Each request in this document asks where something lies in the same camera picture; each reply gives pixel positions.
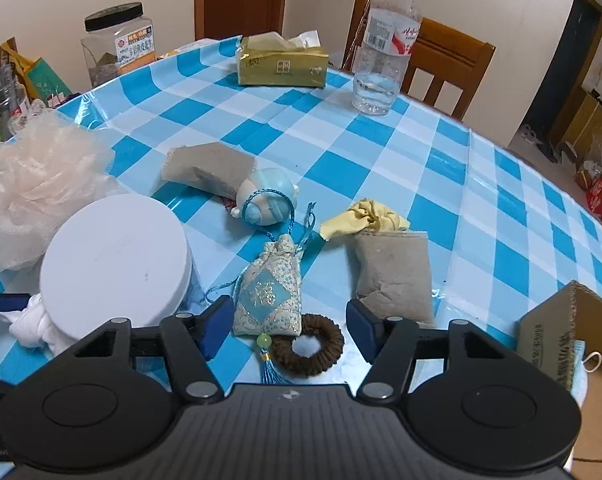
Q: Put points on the toilet paper roll green wrap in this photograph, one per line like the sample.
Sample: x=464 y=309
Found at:
x=113 y=260

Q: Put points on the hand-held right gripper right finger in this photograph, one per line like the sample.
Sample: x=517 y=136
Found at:
x=363 y=332

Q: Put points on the clear jar with black lid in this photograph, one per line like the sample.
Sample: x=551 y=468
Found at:
x=118 y=50

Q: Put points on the white cloth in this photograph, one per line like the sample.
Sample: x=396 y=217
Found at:
x=26 y=327

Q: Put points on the cardboard box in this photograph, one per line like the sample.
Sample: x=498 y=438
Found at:
x=551 y=340

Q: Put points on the wooden chair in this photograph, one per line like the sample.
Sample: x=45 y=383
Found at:
x=451 y=65

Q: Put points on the pale blue squishy toy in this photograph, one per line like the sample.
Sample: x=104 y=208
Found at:
x=266 y=197

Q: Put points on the grey fabric pouch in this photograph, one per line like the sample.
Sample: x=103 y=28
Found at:
x=208 y=167
x=393 y=275

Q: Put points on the blue embroidered sachet with tassel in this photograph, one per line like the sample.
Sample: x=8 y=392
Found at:
x=267 y=292

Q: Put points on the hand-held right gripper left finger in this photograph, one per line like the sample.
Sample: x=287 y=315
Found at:
x=215 y=331

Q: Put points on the wooden door frame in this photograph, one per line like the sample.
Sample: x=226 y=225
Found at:
x=593 y=7

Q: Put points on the yellow tissue pack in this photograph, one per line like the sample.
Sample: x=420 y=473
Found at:
x=281 y=65

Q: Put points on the glass jar with pens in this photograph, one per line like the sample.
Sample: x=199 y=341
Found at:
x=1 y=102

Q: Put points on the red carton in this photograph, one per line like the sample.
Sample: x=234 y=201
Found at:
x=600 y=195

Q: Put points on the green and yellow bag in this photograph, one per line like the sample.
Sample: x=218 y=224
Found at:
x=43 y=77

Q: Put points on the clear plastic bag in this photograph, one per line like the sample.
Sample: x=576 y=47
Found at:
x=41 y=175

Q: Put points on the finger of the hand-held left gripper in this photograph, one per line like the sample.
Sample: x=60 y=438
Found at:
x=1 y=304

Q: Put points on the yellow wooden cabinet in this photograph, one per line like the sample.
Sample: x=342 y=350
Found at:
x=593 y=120

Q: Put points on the blue checkered tablecloth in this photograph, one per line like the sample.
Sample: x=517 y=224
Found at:
x=331 y=150

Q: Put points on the pair of shoes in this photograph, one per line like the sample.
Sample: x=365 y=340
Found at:
x=528 y=135

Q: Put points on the clear plastic water bottle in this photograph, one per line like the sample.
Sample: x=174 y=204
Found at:
x=383 y=60

